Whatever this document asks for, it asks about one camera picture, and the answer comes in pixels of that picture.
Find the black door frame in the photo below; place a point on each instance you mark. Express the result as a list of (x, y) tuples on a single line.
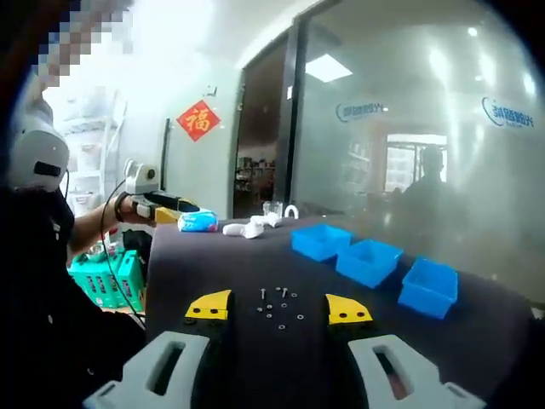
[(294, 149)]

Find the blue plastic bin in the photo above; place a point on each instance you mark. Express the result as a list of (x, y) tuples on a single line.
[(368, 262), (428, 289), (319, 240)]

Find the blue white tissue pack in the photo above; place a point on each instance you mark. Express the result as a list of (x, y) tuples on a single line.
[(198, 221)]

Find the white shoulder-worn device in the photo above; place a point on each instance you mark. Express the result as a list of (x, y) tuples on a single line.
[(38, 149)]

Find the black backpack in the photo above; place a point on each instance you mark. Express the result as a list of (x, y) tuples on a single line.
[(138, 249)]

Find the white storage shelf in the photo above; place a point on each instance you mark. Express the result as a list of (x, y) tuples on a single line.
[(91, 145)]

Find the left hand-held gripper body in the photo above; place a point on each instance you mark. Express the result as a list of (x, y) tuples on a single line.
[(138, 179)]

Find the clear glass mug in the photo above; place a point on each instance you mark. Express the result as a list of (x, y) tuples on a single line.
[(272, 209)]

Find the blue logo glass decal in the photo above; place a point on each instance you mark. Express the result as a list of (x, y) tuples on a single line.
[(362, 113), (508, 114)]

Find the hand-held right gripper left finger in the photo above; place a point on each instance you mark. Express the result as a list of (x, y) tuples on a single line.
[(123, 387)]

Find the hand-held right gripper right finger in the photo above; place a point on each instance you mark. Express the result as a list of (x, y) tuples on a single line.
[(430, 387)]

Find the person in black shirt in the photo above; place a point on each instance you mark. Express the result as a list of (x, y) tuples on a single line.
[(42, 298)]

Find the person's left hand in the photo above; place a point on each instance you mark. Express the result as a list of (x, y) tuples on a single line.
[(133, 215)]

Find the red diamond wall decoration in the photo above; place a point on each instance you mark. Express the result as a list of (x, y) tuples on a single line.
[(198, 120)]

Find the screws nuts washers group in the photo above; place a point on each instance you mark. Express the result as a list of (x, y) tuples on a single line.
[(269, 306)]

